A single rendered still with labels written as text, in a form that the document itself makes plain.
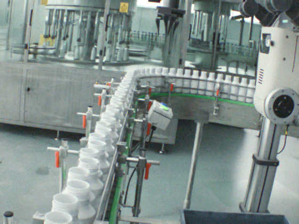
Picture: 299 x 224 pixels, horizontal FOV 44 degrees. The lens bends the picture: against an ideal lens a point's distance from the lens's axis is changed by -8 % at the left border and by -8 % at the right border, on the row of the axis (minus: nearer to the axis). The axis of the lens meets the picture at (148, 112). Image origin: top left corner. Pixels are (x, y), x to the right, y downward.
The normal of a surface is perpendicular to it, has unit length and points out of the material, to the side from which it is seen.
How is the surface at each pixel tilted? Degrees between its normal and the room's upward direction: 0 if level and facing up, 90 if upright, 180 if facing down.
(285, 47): 90
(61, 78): 90
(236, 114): 90
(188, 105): 89
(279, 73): 101
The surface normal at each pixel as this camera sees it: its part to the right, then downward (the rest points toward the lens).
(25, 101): 0.00, 0.20
